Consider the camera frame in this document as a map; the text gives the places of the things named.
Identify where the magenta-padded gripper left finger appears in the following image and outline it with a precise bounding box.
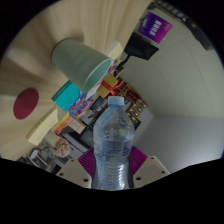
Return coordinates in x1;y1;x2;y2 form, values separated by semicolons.
55;147;98;190

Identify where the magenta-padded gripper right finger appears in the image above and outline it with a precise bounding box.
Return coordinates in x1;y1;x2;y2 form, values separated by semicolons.
128;145;171;189

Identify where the clear plastic water bottle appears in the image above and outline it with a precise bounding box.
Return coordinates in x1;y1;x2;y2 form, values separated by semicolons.
92;95;136;191

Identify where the orange standing box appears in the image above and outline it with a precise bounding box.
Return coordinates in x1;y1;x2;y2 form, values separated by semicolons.
68;116;87;135

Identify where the yellow notepad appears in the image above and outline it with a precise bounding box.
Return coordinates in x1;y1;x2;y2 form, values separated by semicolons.
25;107;60;147

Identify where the colourful picture book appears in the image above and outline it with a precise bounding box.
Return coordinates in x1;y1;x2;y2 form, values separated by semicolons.
68;93;96;118

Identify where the teal book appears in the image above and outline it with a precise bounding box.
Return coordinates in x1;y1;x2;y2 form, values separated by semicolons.
50;79;82;113

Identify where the yellow gift box red ribbon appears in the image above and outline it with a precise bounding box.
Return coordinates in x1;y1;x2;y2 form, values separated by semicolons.
96;73;119;98

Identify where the pale green cup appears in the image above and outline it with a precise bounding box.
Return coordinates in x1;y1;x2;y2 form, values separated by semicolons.
50;38;113;94

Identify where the black office chair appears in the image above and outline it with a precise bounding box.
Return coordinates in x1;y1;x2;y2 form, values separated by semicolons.
123;32;160;61

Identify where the cream book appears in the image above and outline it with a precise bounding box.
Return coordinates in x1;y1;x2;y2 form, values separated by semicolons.
104;40;124;61

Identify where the purple sign board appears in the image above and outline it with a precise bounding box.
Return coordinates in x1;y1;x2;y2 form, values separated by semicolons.
139;11;174;45

